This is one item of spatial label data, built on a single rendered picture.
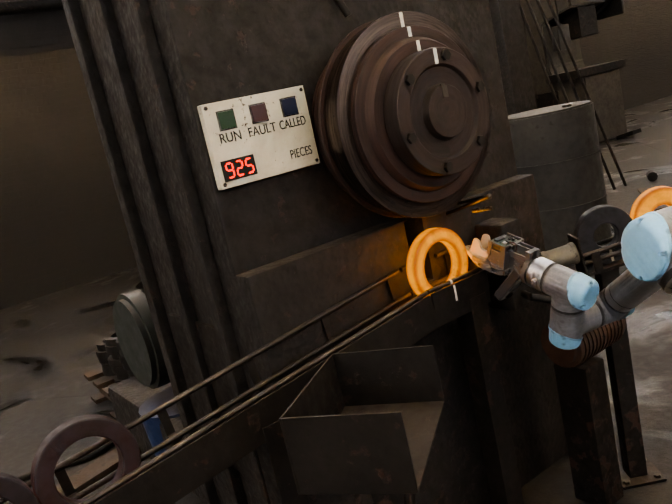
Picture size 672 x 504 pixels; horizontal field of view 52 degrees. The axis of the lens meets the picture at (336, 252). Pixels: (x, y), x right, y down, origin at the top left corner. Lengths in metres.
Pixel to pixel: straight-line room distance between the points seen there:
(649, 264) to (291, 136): 0.79
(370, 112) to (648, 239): 0.61
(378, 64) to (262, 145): 0.31
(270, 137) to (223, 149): 0.12
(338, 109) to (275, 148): 0.17
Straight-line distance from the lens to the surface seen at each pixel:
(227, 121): 1.50
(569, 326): 1.66
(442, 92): 1.57
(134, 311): 2.62
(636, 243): 1.36
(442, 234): 1.71
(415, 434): 1.26
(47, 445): 1.32
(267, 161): 1.54
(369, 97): 1.52
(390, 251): 1.70
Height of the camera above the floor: 1.18
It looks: 12 degrees down
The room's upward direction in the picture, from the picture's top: 13 degrees counter-clockwise
